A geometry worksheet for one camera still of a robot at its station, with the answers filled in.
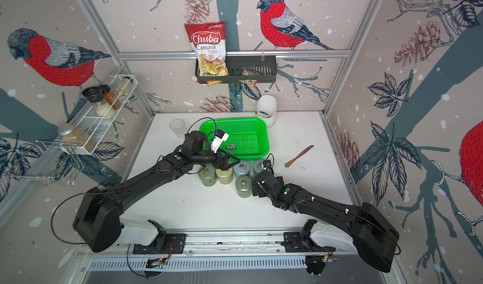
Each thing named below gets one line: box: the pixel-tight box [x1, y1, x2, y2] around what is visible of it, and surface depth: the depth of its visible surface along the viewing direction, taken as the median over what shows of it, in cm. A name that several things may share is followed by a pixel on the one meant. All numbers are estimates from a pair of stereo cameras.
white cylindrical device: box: [256, 94, 278, 129], surface depth 109 cm
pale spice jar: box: [115, 76, 133, 97], surface depth 87 cm
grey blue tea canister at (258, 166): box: [252, 158, 265, 176], surface depth 89 cm
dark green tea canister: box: [198, 163, 218, 187], surface depth 87 cm
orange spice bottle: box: [99, 84, 123, 110], surface depth 78 cm
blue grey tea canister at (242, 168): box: [233, 159, 251, 180], surface depth 87 cm
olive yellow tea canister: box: [215, 167, 234, 185], surface depth 87 cm
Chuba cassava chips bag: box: [184, 21, 230, 87], surface depth 85 cm
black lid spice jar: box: [81, 86, 116, 120], surface depth 73 cm
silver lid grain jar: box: [56, 123, 89, 147], surface depth 62 cm
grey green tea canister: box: [235, 175, 253, 199], surface depth 83 cm
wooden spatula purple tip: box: [284, 144, 315, 168], surface depth 103 cm
